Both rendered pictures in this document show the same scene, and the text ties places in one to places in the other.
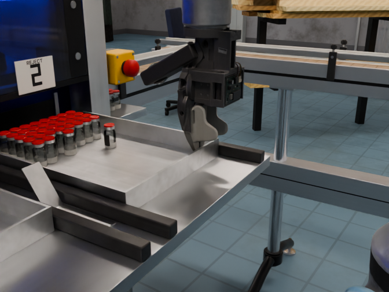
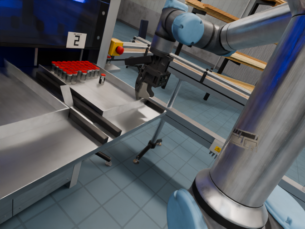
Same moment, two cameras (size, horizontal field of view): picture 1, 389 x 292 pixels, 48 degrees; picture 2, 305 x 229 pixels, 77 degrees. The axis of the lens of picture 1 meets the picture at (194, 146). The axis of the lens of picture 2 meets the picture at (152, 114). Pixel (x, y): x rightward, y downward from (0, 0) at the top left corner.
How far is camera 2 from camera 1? 6 cm
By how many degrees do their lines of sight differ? 11
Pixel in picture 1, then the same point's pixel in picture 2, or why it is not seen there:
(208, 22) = (161, 50)
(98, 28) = (111, 27)
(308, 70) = (193, 75)
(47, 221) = (66, 113)
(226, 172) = (147, 113)
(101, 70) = (106, 47)
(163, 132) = (125, 86)
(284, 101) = (179, 84)
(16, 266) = (48, 130)
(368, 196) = (197, 134)
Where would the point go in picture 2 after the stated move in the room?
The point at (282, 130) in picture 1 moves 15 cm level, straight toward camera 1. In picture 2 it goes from (174, 96) to (171, 102)
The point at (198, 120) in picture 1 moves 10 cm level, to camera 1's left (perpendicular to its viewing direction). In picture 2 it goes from (143, 88) to (116, 79)
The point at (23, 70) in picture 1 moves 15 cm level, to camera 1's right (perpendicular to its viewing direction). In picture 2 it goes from (71, 37) to (110, 51)
